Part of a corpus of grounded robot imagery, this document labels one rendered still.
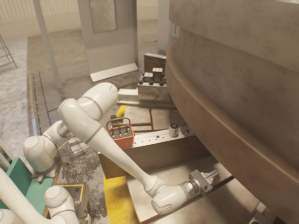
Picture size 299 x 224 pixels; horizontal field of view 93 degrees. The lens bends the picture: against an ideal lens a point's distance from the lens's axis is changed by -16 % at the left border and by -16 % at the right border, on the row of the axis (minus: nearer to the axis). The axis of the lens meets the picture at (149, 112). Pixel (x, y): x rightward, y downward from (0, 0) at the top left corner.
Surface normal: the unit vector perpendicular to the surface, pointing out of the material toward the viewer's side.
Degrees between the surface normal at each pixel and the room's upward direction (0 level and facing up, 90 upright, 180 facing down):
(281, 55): 90
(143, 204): 0
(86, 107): 39
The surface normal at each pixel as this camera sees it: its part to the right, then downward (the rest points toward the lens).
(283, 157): -0.36, -0.60
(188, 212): 0.00, -0.81
